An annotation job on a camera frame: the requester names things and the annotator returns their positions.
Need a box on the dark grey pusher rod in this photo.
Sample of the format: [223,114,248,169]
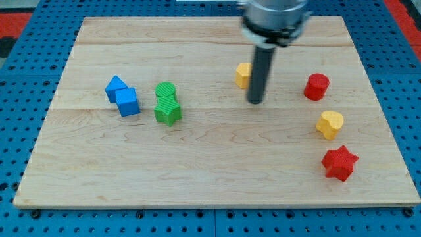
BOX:
[247,46,275,105]

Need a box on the yellow hexagon block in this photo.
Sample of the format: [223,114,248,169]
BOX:
[235,63,252,89]

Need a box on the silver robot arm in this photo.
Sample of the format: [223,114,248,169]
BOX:
[240,0,312,105]

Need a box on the red cylinder block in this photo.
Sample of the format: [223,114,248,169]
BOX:
[304,73,330,101]

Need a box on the yellow heart block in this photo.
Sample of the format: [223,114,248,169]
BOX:
[316,111,344,140]

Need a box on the green cylinder block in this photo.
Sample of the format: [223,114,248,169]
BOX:
[155,82,177,101]

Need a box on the green star block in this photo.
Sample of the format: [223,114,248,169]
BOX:
[154,95,182,126]

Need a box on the wooden board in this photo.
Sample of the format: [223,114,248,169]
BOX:
[14,16,420,209]

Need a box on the red star block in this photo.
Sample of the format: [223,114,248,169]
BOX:
[321,145,359,182]

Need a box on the blue cube block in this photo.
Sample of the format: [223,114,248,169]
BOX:
[115,88,140,117]

